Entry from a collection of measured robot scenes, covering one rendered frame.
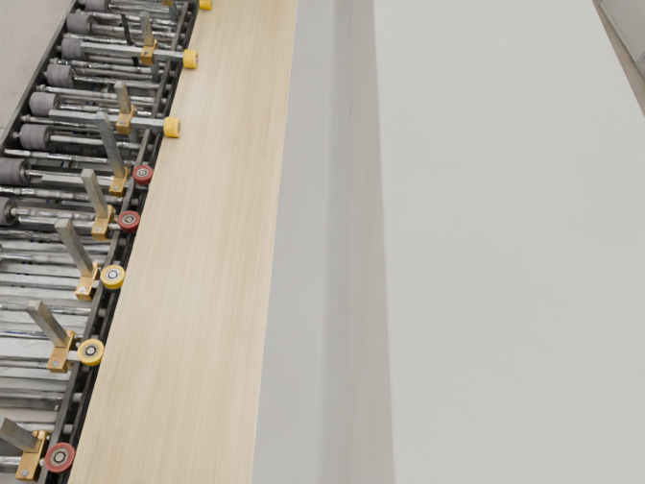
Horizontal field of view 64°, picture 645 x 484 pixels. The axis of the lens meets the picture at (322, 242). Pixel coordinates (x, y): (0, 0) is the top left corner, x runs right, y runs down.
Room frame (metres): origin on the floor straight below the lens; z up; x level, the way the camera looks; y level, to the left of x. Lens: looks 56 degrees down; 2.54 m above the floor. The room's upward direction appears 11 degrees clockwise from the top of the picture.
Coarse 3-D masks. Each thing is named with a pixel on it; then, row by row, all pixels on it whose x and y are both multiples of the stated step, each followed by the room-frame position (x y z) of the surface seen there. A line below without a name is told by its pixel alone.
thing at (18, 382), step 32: (128, 0) 2.59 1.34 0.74; (96, 32) 2.27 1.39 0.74; (160, 64) 2.11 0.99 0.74; (64, 96) 1.76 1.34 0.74; (64, 128) 1.57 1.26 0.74; (96, 256) 0.95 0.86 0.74; (0, 384) 0.41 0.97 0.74; (32, 384) 0.43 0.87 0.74; (64, 384) 0.45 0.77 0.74; (32, 416) 0.33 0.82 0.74; (0, 480) 0.14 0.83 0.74
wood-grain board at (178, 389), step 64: (256, 0) 2.57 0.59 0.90; (256, 64) 2.05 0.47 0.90; (192, 128) 1.56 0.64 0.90; (256, 128) 1.63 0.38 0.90; (192, 192) 1.22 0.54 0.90; (256, 192) 1.28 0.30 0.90; (192, 256) 0.94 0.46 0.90; (256, 256) 0.99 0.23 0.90; (128, 320) 0.65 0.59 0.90; (192, 320) 0.69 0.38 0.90; (256, 320) 0.74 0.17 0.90; (128, 384) 0.45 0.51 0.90; (192, 384) 0.48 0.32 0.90; (256, 384) 0.52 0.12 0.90; (128, 448) 0.26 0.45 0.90; (192, 448) 0.30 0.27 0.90
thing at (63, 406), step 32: (64, 32) 2.15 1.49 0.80; (128, 64) 2.22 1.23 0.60; (160, 96) 1.78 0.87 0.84; (32, 160) 1.43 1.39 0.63; (128, 192) 1.21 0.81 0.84; (128, 256) 1.01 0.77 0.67; (0, 288) 0.76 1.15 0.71; (32, 288) 0.78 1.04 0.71; (0, 320) 0.64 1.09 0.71; (32, 320) 0.66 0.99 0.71; (64, 320) 0.68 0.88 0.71; (96, 320) 0.67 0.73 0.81; (64, 416) 0.33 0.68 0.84; (0, 448) 0.24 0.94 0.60; (64, 480) 0.17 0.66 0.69
